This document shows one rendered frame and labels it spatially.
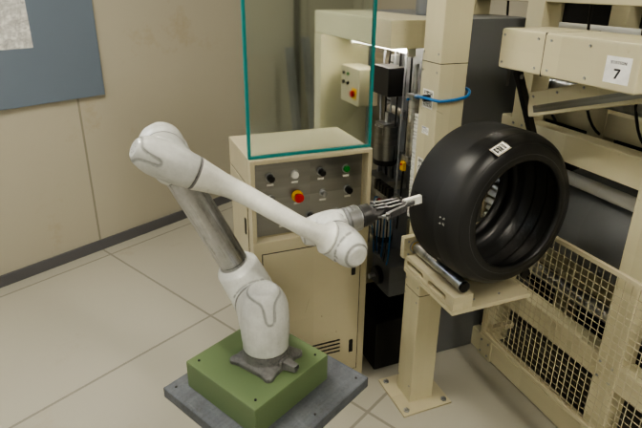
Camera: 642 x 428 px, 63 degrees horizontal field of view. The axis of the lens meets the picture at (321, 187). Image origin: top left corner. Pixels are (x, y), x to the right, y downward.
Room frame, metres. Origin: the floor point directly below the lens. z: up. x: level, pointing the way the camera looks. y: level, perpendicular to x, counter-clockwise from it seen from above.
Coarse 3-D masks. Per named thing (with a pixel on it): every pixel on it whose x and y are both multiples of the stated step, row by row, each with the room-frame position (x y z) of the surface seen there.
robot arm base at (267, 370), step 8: (240, 352) 1.44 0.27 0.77; (288, 352) 1.41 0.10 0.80; (296, 352) 1.44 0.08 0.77; (232, 360) 1.40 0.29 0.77; (240, 360) 1.40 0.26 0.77; (248, 360) 1.37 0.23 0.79; (256, 360) 1.36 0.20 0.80; (264, 360) 1.36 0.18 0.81; (272, 360) 1.36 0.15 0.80; (280, 360) 1.37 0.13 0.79; (288, 360) 1.38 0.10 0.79; (248, 368) 1.37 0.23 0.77; (256, 368) 1.36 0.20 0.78; (264, 368) 1.35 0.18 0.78; (272, 368) 1.36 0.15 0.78; (280, 368) 1.36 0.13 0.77; (288, 368) 1.36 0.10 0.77; (296, 368) 1.37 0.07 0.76; (264, 376) 1.32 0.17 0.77; (272, 376) 1.33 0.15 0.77
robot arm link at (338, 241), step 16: (208, 176) 1.38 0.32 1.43; (224, 176) 1.41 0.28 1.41; (208, 192) 1.40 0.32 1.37; (224, 192) 1.40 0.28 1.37; (240, 192) 1.41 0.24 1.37; (256, 192) 1.42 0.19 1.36; (256, 208) 1.40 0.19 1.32; (272, 208) 1.39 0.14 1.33; (288, 208) 1.40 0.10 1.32; (288, 224) 1.36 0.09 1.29; (304, 224) 1.36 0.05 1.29; (320, 224) 1.39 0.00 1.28; (336, 224) 1.40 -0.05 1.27; (320, 240) 1.35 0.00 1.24; (336, 240) 1.35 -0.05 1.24; (352, 240) 1.34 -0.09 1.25; (336, 256) 1.34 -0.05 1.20; (352, 256) 1.32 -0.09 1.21
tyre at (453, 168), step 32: (480, 128) 1.80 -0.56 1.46; (512, 128) 1.77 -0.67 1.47; (448, 160) 1.70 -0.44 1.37; (480, 160) 1.63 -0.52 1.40; (512, 160) 1.64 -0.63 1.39; (544, 160) 1.70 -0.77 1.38; (448, 192) 1.61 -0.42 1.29; (480, 192) 1.59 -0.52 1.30; (512, 192) 2.01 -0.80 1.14; (544, 192) 1.91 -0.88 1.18; (416, 224) 1.73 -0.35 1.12; (448, 224) 1.58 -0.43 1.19; (480, 224) 1.97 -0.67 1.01; (512, 224) 1.96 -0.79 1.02; (544, 224) 1.85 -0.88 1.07; (448, 256) 1.60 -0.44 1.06; (480, 256) 1.59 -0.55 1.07; (512, 256) 1.82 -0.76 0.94
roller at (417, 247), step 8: (416, 248) 1.93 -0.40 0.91; (424, 256) 1.87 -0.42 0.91; (432, 264) 1.82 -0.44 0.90; (440, 264) 1.79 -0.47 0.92; (440, 272) 1.76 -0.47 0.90; (448, 272) 1.73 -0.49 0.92; (448, 280) 1.71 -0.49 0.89; (456, 280) 1.68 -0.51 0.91; (464, 280) 1.67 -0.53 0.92; (464, 288) 1.65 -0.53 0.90
